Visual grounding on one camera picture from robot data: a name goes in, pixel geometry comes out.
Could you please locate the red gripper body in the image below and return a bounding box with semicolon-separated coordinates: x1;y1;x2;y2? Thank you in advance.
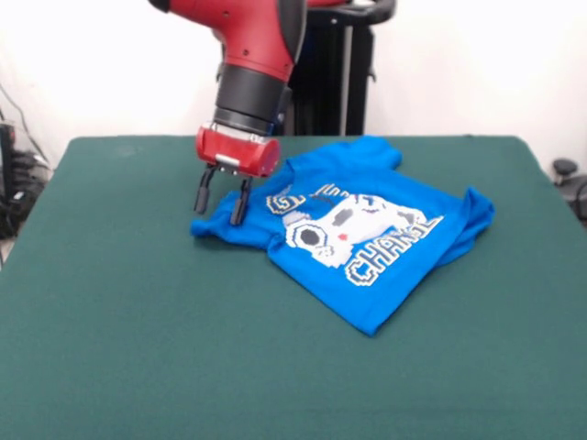
194;120;282;180

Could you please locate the black cable tangle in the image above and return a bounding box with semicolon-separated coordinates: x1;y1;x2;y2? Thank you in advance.
0;150;53;239

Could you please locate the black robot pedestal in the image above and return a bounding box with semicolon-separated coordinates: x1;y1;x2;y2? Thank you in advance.
215;0;396;138

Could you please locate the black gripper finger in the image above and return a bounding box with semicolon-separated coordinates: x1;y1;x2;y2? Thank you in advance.
193;164;219;215
229;177;254;227

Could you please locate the dark green table cloth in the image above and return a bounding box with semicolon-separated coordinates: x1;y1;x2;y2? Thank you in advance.
0;135;587;440

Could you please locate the thin grey cable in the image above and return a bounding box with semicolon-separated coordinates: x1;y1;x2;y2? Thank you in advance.
0;83;50;166

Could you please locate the blue t-shirt with white print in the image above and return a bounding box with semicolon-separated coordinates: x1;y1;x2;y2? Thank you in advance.
190;136;496;338

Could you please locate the black electronics box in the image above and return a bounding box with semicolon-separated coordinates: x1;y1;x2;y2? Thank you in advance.
0;121;19;201

